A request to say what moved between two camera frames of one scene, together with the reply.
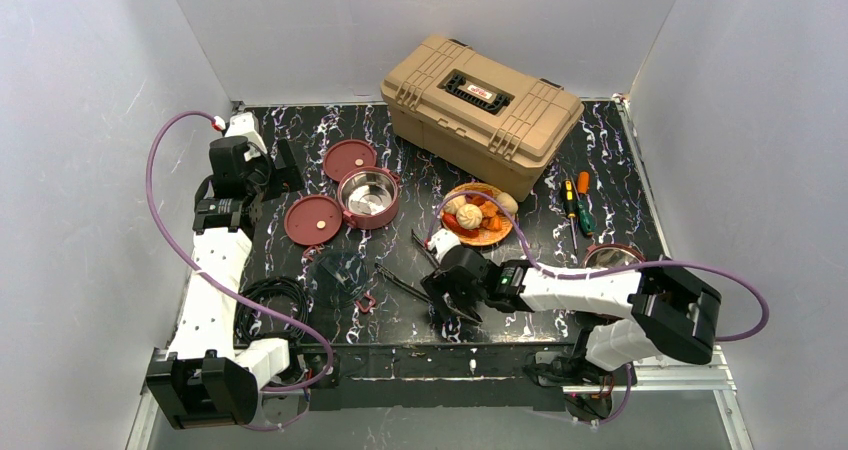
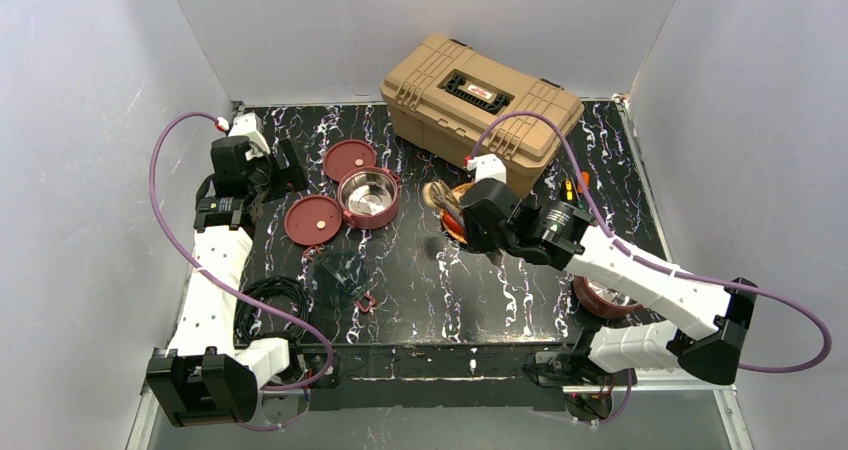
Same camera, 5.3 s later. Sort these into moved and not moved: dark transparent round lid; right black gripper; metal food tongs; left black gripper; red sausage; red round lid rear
Moved: right black gripper; metal food tongs
Not moved: red round lid rear; left black gripper; dark transparent round lid; red sausage
